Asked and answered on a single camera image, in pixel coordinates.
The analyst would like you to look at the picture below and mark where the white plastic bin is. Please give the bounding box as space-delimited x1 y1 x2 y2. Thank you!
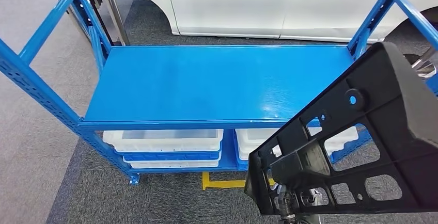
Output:
234 126 359 162
102 129 225 154
122 158 223 169

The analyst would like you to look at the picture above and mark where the black plastic license plate frame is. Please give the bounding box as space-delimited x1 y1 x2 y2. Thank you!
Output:
244 41 438 217

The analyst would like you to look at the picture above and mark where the white car with red stripe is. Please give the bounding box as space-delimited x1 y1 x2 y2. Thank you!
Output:
51 0 438 44

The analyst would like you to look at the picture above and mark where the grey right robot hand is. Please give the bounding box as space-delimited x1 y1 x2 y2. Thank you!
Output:
276 183 324 224

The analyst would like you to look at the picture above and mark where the blue metal shelf rack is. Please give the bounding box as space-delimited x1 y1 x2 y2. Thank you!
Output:
0 0 438 186

